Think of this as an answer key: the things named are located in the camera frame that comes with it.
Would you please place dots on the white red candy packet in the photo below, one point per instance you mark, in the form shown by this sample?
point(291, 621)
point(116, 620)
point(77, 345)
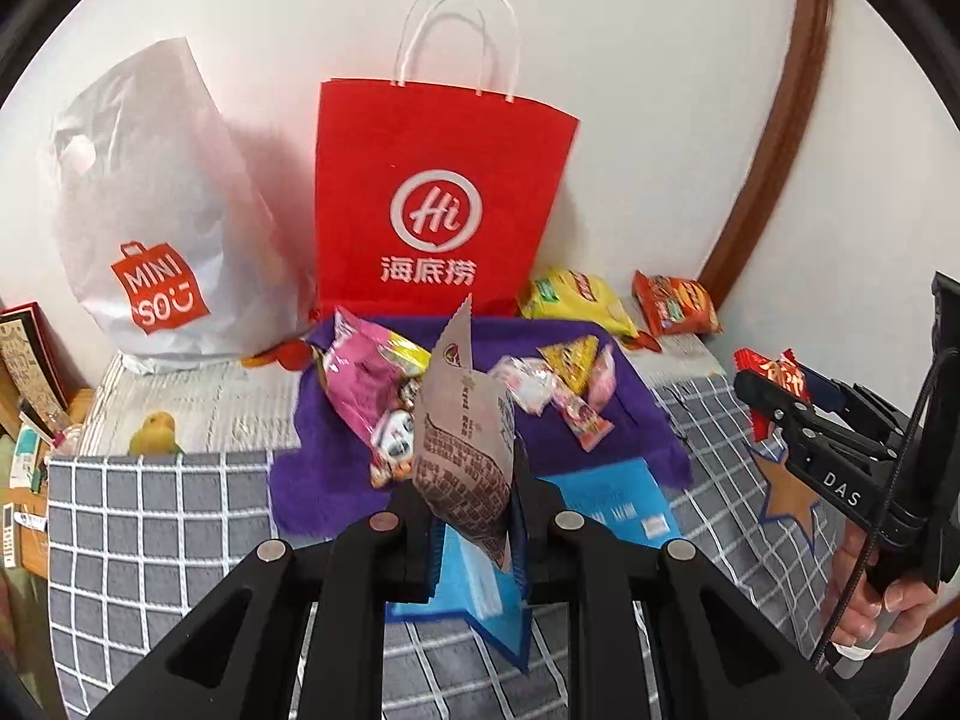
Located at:
point(525, 382)

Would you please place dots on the red snack packet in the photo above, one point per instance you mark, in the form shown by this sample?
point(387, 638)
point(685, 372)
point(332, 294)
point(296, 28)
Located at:
point(776, 375)

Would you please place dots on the blue tissue pack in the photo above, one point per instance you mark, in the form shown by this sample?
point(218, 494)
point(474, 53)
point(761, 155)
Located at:
point(600, 495)

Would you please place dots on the white printed snack packet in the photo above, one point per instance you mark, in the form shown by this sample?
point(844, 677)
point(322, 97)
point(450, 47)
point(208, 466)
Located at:
point(465, 457)

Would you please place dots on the yellow spotted snack packet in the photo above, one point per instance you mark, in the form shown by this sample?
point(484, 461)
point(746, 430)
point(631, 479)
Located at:
point(574, 360)

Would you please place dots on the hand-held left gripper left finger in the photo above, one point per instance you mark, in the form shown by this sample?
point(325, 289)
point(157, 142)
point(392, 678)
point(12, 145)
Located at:
point(435, 566)

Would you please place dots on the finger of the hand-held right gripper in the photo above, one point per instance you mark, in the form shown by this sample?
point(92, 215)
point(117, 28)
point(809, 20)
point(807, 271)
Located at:
point(829, 390)
point(772, 397)

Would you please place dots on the large pink snack packet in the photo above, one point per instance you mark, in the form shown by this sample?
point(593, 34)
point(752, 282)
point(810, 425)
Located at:
point(360, 382)

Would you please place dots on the orange chips packet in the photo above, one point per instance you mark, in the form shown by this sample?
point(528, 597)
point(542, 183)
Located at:
point(675, 304)

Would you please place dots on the white remote control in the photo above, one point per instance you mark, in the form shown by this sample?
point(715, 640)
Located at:
point(6, 536)

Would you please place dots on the grey checkered tablecloth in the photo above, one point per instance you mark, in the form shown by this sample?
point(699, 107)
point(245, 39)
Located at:
point(150, 525)

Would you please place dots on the teal small box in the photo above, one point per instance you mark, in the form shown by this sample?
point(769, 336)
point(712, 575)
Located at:
point(26, 457)

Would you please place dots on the yellow chips packet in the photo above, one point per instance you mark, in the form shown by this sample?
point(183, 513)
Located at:
point(577, 300)

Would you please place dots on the wooden nightstand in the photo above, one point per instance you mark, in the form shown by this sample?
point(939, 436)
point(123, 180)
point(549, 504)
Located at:
point(34, 544)

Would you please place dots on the patterned book with red edge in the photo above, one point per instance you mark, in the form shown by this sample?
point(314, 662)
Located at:
point(30, 360)

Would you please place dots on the white pink candy packet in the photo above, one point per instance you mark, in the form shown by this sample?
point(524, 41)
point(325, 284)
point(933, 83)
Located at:
point(585, 420)

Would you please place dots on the yellow green bird toy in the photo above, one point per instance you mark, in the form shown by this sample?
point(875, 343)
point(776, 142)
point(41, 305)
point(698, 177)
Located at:
point(154, 431)

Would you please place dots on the white plastic bag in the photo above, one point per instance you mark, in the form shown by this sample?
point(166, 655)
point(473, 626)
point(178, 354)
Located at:
point(187, 202)

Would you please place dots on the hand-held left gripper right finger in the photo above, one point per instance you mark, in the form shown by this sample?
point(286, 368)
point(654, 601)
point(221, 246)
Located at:
point(536, 562)

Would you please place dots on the small pink snack packet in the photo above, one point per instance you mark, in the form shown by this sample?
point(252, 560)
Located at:
point(604, 382)

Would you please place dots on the red paper bag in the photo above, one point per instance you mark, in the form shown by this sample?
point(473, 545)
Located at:
point(420, 142)

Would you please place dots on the brown wooden door frame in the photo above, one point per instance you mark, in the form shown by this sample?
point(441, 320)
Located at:
point(795, 127)

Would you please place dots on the person's right hand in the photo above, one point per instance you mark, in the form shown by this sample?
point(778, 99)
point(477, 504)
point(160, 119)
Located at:
point(847, 600)

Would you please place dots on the panda print snack packet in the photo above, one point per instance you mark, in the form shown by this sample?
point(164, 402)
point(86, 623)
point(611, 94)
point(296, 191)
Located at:
point(394, 450)

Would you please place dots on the purple towel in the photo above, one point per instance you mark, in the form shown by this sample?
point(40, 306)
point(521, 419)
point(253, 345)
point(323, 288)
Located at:
point(337, 480)

